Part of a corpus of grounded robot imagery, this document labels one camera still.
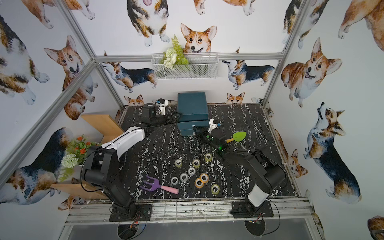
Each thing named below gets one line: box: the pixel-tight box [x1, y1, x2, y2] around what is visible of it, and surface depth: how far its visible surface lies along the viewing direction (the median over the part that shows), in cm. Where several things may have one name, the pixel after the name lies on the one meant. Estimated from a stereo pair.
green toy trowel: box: [226, 131, 247, 144], surface depth 103 cm
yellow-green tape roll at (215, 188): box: [210, 183, 220, 195], surface depth 83 cm
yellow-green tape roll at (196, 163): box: [192, 158, 201, 168], surface depth 92 cm
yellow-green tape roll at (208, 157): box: [204, 153, 213, 163], surface depth 94 cm
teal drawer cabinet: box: [177, 91, 209, 137], surface depth 92 cm
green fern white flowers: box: [160, 34, 190, 70], surface depth 82 cm
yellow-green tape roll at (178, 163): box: [175, 159, 183, 168], surface depth 92 cm
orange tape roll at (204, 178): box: [200, 173, 210, 184], surface depth 86 cm
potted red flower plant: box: [59, 134, 102, 182], surface depth 72 cm
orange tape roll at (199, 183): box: [194, 177, 205, 189], surface depth 85 cm
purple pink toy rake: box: [140, 174, 180, 195], surface depth 83 cm
